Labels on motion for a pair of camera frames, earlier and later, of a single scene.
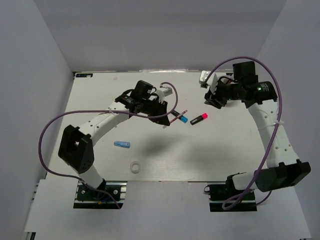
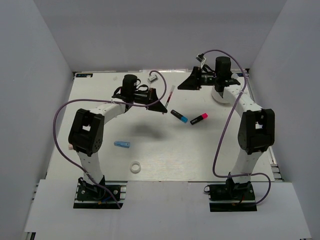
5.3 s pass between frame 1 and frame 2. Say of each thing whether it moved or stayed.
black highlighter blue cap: stayed
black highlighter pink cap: stayed
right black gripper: moved
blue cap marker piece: stayed
